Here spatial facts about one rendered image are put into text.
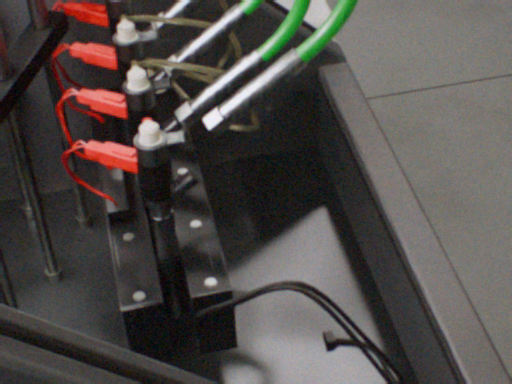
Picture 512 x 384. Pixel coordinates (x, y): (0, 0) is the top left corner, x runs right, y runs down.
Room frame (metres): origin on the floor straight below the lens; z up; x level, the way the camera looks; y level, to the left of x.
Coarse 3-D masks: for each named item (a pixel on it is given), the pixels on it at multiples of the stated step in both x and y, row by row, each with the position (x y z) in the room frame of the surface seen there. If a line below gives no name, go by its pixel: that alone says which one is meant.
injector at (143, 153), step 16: (160, 144) 0.65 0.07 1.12; (144, 160) 0.65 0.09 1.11; (160, 160) 0.65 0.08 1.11; (144, 176) 0.65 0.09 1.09; (160, 176) 0.65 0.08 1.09; (192, 176) 0.66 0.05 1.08; (144, 192) 0.65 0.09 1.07; (160, 192) 0.65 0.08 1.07; (176, 192) 0.66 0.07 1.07; (160, 208) 0.65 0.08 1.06; (160, 224) 0.65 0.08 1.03; (160, 240) 0.65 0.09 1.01; (160, 256) 0.66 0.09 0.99; (176, 256) 0.66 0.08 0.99; (176, 272) 0.66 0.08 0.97; (176, 288) 0.66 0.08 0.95; (176, 304) 0.65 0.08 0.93
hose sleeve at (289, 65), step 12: (288, 60) 0.68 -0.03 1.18; (300, 60) 0.68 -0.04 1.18; (264, 72) 0.68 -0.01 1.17; (276, 72) 0.67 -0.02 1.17; (288, 72) 0.67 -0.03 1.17; (252, 84) 0.68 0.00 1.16; (264, 84) 0.67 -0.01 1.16; (276, 84) 0.67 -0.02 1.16; (240, 96) 0.67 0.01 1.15; (252, 96) 0.67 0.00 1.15; (264, 96) 0.67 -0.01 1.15; (228, 108) 0.67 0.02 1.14; (240, 108) 0.67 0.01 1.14; (252, 108) 0.67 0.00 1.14; (228, 120) 0.66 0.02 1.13
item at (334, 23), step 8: (344, 0) 0.68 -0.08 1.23; (352, 0) 0.68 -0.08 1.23; (336, 8) 0.69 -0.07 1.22; (344, 8) 0.68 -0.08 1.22; (352, 8) 0.68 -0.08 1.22; (336, 16) 0.68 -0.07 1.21; (344, 16) 0.68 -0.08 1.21; (328, 24) 0.68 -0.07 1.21; (336, 24) 0.68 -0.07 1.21; (344, 24) 0.69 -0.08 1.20; (320, 32) 0.68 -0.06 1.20; (328, 32) 0.68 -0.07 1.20; (336, 32) 0.68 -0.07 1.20; (312, 40) 0.68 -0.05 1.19; (320, 40) 0.68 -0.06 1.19; (328, 40) 0.68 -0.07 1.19; (296, 48) 0.69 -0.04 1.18; (304, 48) 0.68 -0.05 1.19; (312, 48) 0.68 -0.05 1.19; (320, 48) 0.68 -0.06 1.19; (304, 56) 0.68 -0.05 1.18; (312, 56) 0.68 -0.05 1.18
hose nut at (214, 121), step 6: (216, 108) 0.67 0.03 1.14; (210, 114) 0.67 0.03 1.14; (216, 114) 0.67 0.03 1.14; (204, 120) 0.67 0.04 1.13; (210, 120) 0.67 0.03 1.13; (216, 120) 0.66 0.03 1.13; (222, 120) 0.66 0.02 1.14; (210, 126) 0.66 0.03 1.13; (216, 126) 0.66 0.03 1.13; (222, 126) 0.66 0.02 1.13; (228, 126) 0.66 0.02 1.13; (216, 132) 0.66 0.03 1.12; (222, 132) 0.66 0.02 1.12
